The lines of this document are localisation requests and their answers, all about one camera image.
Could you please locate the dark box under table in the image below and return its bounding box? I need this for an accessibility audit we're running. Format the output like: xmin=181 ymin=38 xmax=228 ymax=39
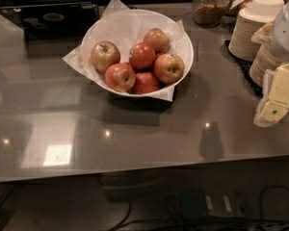
xmin=180 ymin=188 xmax=208 ymax=219

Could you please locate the rear stack of paper plates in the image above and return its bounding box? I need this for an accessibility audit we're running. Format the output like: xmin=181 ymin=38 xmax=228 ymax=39
xmin=228 ymin=8 xmax=273 ymax=62

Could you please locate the stack of paper plates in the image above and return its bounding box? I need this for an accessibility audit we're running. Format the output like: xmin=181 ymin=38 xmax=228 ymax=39
xmin=228 ymin=8 xmax=273 ymax=62
xmin=250 ymin=43 xmax=282 ymax=87

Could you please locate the red apple at back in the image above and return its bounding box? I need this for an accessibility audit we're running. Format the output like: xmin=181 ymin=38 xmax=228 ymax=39
xmin=144 ymin=28 xmax=170 ymax=53

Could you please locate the yellow-red apple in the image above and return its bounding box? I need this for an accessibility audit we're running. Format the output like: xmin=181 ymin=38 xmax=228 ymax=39
xmin=153 ymin=54 xmax=185 ymax=84

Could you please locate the black cable on floor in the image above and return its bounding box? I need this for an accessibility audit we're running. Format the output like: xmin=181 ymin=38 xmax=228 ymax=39
xmin=107 ymin=185 xmax=289 ymax=231

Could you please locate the dark red apple front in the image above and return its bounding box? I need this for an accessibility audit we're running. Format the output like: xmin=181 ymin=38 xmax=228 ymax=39
xmin=133 ymin=72 xmax=160 ymax=94

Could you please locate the black rubber mat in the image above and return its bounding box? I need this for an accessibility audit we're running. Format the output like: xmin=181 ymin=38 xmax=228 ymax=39
xmin=224 ymin=39 xmax=263 ymax=97

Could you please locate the yellow-green apple at left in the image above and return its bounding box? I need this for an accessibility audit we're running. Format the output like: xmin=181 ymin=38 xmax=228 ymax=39
xmin=91 ymin=40 xmax=120 ymax=73

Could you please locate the black tray on counter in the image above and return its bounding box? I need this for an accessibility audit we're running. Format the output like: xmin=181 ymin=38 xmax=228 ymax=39
xmin=0 ymin=2 xmax=99 ymax=38

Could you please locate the red apple centre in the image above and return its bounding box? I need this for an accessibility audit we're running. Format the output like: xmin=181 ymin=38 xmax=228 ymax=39
xmin=129 ymin=42 xmax=155 ymax=70

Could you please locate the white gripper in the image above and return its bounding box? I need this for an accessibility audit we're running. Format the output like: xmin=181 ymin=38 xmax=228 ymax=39
xmin=251 ymin=1 xmax=289 ymax=127

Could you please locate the red apple front left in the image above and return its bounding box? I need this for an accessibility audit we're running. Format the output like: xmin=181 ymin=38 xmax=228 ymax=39
xmin=105 ymin=63 xmax=136 ymax=92

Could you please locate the white paper bowl stack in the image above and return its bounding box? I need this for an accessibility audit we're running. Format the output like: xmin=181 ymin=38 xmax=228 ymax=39
xmin=239 ymin=0 xmax=284 ymax=23

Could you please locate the front stack of paper plates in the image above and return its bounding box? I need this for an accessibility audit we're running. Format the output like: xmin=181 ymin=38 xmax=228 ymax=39
xmin=250 ymin=43 xmax=282 ymax=87

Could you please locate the white paper liner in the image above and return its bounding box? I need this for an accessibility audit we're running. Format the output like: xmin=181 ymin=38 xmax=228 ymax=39
xmin=62 ymin=0 xmax=186 ymax=102

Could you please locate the glass jar with cereal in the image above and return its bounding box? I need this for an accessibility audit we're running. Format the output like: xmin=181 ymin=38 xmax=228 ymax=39
xmin=192 ymin=0 xmax=229 ymax=27

